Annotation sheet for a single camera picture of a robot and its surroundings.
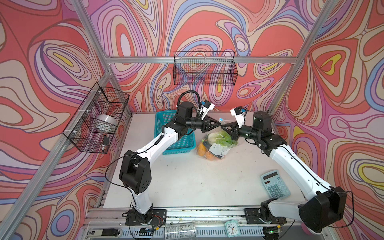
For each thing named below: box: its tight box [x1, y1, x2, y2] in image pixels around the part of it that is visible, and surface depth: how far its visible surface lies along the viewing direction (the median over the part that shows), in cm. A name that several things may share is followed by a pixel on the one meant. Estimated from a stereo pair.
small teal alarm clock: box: [225, 220, 241, 238], surface depth 70 cm
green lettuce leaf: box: [207, 131, 238, 147], surface depth 80 cm
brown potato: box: [197, 142, 207, 157], surface depth 90 cm
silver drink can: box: [164, 222, 197, 240], surface depth 67 cm
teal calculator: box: [261, 170, 291, 199], surface depth 84 cm
